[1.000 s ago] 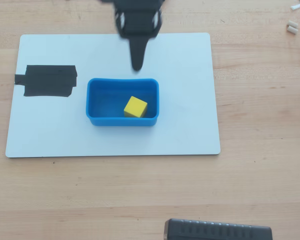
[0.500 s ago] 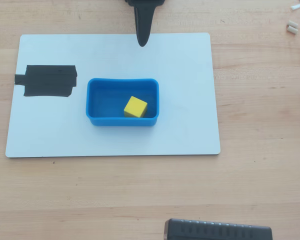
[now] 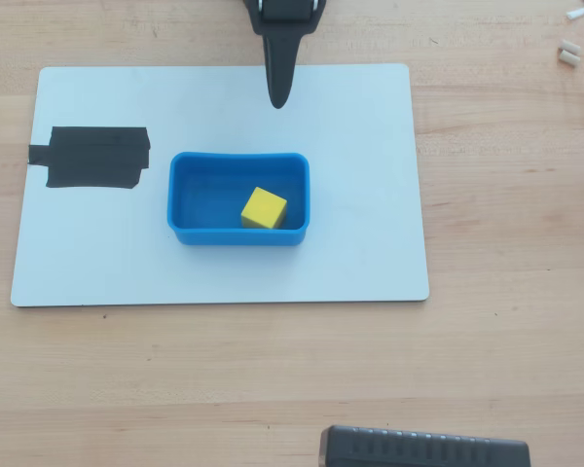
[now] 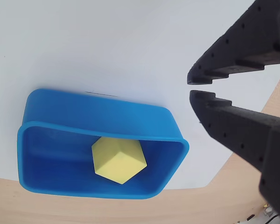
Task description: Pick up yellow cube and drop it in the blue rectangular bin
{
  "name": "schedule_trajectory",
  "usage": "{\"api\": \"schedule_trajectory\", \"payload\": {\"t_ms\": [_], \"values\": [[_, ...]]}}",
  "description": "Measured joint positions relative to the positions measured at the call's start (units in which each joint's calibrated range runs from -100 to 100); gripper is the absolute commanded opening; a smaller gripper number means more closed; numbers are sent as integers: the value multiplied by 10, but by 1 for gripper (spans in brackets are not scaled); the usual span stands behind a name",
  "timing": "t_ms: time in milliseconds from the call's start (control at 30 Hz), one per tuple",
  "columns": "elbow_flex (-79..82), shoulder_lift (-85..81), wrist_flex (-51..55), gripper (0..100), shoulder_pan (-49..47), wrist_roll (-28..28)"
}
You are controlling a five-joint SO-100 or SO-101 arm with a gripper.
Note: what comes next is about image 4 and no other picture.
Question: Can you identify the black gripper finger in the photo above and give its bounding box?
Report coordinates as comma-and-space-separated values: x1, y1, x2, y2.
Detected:
187, 0, 280, 85
189, 90, 280, 221

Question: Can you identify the yellow foam cube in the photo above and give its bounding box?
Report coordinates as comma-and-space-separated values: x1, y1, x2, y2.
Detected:
91, 136, 148, 185

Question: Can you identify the white rectangular board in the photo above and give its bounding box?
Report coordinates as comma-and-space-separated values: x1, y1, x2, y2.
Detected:
0, 0, 280, 191

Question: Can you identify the blue rectangular plastic bin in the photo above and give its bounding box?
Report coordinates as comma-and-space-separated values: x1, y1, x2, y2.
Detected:
16, 88, 190, 200

